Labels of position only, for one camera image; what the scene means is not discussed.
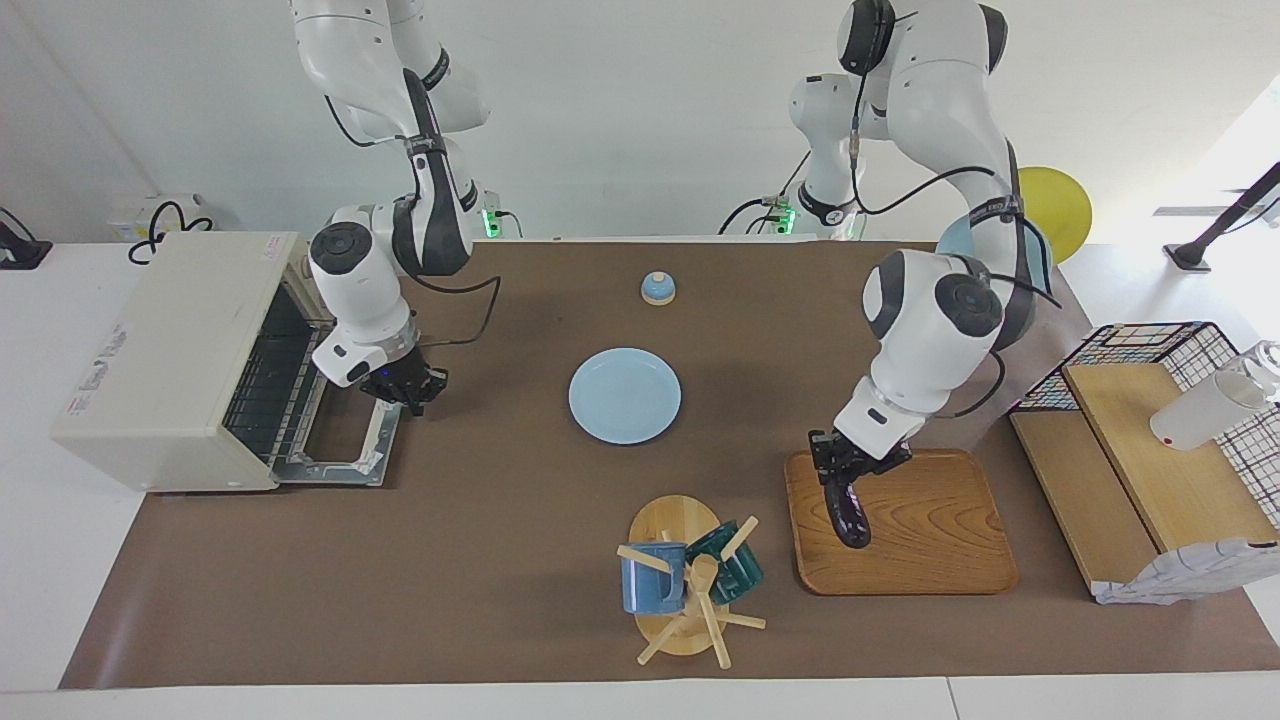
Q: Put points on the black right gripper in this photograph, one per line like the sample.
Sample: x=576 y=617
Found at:
x=405 y=378

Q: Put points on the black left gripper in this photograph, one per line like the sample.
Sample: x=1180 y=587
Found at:
x=850 y=458

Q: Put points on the dark purple eggplant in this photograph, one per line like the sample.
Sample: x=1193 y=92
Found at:
x=850 y=515

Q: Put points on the glass oven door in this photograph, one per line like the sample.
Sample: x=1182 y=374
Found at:
x=335 y=470

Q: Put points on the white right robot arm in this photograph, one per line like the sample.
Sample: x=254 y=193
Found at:
x=360 y=280

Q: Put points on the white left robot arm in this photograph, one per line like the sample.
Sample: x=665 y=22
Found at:
x=930 y=330

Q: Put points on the cream toaster oven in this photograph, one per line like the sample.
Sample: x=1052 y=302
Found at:
x=160 y=360

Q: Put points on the wooden serving tray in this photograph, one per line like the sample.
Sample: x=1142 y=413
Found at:
x=930 y=540

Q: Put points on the dark green ceramic mug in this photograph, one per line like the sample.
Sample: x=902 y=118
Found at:
x=740 y=572

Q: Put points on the brown table mat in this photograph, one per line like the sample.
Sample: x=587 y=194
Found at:
x=480 y=560

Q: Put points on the wooden mug tree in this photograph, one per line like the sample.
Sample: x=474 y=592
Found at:
x=670 y=520

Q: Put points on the blue ceramic mug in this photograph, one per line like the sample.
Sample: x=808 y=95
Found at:
x=648 y=585

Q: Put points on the light blue racked plate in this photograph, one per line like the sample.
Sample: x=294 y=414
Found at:
x=955 y=240

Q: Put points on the wooden shelf box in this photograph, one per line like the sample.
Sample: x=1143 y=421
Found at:
x=1150 y=460

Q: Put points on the yellow plate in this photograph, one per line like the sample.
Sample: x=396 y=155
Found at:
x=1060 y=210

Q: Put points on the white power strip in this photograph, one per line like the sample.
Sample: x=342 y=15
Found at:
x=125 y=215

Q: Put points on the white checked cloth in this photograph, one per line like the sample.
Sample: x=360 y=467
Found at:
x=1180 y=580

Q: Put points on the white cup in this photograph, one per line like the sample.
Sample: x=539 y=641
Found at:
x=1200 y=420

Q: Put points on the black stand pole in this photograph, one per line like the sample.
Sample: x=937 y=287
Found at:
x=1220 y=225

